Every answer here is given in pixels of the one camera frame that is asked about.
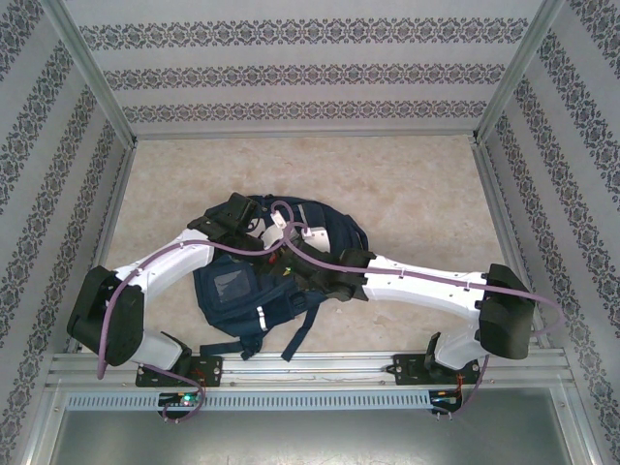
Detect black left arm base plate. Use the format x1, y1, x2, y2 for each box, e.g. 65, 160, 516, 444
135, 356, 224, 388

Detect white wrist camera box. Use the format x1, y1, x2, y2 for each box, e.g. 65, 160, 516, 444
299, 226, 331, 254
260, 208, 292, 254

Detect metal frame post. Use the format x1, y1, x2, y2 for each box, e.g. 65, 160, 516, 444
41, 0, 140, 149
472, 0, 568, 146

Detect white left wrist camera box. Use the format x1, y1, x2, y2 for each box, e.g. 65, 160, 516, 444
260, 208, 292, 254

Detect navy blue backpack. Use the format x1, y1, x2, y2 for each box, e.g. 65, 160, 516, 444
192, 193, 372, 362

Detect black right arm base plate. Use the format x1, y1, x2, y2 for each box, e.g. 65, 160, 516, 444
394, 353, 483, 387

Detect grey slotted cable duct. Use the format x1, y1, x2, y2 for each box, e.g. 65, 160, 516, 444
65, 389, 432, 413

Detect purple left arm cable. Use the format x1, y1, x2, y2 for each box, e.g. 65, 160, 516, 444
96, 201, 295, 423

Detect metal side rail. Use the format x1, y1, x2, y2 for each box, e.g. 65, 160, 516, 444
472, 138, 553, 350
65, 144, 140, 355

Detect aluminium mounting rail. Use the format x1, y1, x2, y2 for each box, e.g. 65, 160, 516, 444
47, 352, 568, 388

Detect grey metal tray panel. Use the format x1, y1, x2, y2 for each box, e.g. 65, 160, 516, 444
47, 411, 582, 465

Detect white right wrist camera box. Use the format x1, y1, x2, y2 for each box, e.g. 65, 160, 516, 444
299, 226, 331, 254

